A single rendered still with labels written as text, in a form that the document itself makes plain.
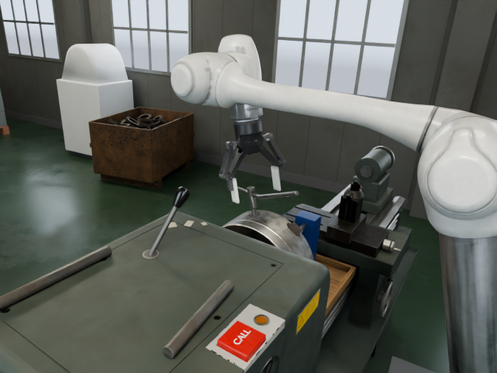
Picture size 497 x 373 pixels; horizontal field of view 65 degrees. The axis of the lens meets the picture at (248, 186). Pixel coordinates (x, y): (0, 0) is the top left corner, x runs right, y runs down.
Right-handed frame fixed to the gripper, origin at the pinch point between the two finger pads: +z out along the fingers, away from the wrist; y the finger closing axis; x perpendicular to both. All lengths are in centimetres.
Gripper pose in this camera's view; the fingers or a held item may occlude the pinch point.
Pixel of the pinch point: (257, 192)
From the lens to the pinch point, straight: 108.9
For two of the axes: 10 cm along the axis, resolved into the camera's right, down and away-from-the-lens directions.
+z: 1.3, 9.6, 2.6
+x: -4.8, -1.7, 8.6
